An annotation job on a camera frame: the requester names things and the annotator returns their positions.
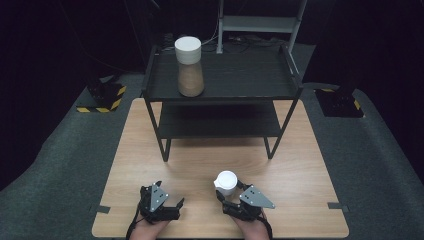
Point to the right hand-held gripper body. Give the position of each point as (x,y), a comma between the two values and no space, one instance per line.
(253,200)

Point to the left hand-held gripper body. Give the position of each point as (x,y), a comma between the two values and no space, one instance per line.
(156,200)

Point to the white cup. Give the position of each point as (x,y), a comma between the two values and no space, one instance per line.
(226,181)

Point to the black two-tier shelf rack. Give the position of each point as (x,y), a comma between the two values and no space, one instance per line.
(233,76)

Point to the person's right hand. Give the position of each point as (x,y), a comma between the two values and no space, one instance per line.
(253,230)

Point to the person's left hand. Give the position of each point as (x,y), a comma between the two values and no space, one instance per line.
(146,230)

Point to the grey tape piece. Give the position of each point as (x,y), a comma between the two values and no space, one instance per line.
(337,206)
(103,209)

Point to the black base with striped edge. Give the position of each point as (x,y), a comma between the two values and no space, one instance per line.
(105,95)
(340,103)

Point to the wooden jar with white lid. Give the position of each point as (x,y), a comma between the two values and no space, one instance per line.
(190,76)

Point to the grey metal stand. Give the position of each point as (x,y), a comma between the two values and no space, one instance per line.
(260,24)

